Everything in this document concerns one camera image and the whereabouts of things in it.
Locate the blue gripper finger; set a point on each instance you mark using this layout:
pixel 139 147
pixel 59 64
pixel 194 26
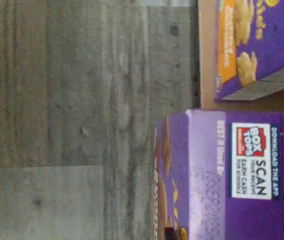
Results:
pixel 171 234

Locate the tan cardboard shelf surface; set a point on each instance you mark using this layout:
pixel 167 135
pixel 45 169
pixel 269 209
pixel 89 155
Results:
pixel 207 50

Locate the purple box brown chocolate label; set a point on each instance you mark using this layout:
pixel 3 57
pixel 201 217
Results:
pixel 207 150

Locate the purple box orange honey label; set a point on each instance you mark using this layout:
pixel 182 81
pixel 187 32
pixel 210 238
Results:
pixel 269 37

